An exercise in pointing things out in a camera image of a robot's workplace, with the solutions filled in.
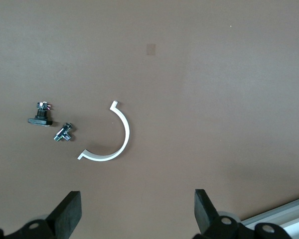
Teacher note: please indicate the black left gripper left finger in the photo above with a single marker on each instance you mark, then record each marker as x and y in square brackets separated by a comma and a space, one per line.
[64, 219]

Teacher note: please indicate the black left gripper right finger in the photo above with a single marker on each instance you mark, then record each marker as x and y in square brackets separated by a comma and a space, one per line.
[206, 219]

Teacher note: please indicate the small metal fitting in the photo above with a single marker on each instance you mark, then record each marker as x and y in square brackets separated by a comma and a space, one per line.
[63, 133]

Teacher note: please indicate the aluminium table edge rail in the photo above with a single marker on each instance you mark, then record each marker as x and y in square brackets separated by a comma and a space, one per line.
[284, 214]

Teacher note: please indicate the black switch contact part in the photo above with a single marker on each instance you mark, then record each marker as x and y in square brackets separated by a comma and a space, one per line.
[41, 117]

